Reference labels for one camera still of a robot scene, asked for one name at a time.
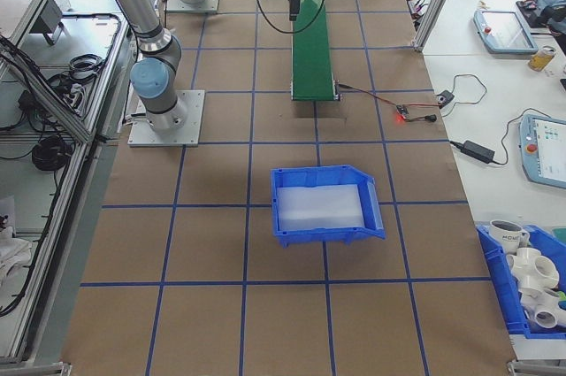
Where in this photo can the green belt conveyor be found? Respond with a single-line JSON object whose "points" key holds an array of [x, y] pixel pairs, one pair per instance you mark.
{"points": [[311, 62]]}

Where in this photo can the black power adapter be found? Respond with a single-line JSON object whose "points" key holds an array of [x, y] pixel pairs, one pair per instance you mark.
{"points": [[478, 150]]}

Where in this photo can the grey teach pendant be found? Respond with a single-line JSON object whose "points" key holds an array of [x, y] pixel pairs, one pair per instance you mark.
{"points": [[539, 150], [504, 31]]}

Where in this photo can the V-shaped metal bar frame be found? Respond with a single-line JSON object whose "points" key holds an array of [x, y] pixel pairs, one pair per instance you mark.
{"points": [[71, 190]]}

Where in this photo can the small board with red LED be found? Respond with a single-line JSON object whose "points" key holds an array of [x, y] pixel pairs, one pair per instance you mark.
{"points": [[402, 109]]}

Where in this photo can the blue bin with pipe fittings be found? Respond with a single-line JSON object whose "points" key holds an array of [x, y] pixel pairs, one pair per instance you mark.
{"points": [[495, 270]]}

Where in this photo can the open-front blue storage bin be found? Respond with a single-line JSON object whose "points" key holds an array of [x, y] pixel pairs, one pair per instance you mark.
{"points": [[327, 236]]}

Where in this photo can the yellow drink can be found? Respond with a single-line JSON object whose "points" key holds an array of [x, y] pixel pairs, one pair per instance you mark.
{"points": [[540, 59]]}

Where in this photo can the white cloth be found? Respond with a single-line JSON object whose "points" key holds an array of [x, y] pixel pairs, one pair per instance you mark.
{"points": [[11, 252]]}

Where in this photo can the grey metal box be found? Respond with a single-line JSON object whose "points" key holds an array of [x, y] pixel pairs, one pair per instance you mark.
{"points": [[48, 17]]}

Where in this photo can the black handheld controller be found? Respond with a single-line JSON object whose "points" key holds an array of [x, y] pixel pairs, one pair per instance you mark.
{"points": [[546, 17]]}

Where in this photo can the white printed mug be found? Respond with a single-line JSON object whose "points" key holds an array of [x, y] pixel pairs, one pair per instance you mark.
{"points": [[504, 234]]}

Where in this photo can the small black switch box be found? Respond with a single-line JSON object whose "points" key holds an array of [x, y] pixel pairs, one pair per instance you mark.
{"points": [[444, 98]]}

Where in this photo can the white PVC pipe fitting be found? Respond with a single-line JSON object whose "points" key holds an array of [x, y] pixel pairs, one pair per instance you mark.
{"points": [[544, 314], [530, 265]]}

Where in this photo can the aluminium profile post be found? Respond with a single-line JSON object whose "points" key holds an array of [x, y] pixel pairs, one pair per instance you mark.
{"points": [[437, 4]]}

